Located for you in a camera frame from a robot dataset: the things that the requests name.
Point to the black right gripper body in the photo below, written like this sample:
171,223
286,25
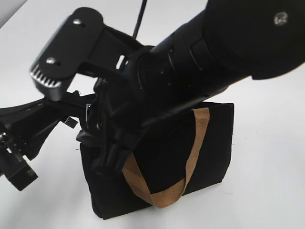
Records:
124,108

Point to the black canvas tote bag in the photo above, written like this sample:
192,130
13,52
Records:
177,156

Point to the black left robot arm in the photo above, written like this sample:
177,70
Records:
24,129

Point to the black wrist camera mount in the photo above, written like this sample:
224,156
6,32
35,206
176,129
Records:
82,44

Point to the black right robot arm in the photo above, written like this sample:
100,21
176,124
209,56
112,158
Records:
227,42

